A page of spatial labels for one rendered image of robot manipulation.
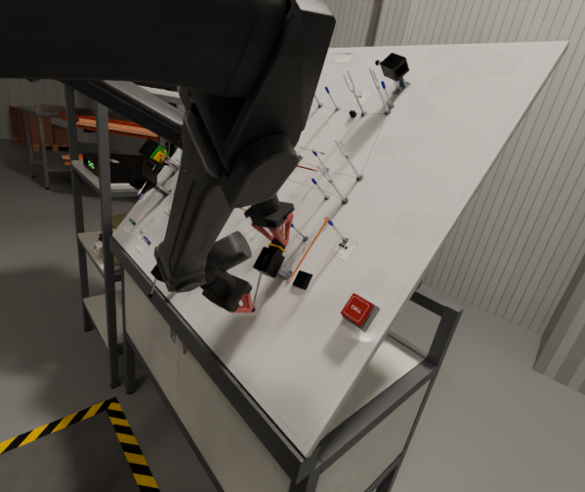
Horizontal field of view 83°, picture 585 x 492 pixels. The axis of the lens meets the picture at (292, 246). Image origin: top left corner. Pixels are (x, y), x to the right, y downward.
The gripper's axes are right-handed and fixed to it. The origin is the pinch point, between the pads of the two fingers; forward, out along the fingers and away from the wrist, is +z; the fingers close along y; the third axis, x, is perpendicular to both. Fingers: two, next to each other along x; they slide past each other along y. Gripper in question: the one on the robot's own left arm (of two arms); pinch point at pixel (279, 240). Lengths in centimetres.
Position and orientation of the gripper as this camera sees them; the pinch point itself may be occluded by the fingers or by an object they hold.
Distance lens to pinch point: 78.9
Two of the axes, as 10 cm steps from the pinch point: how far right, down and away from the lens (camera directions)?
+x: -5.9, 6.1, -5.3
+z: 2.6, 7.6, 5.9
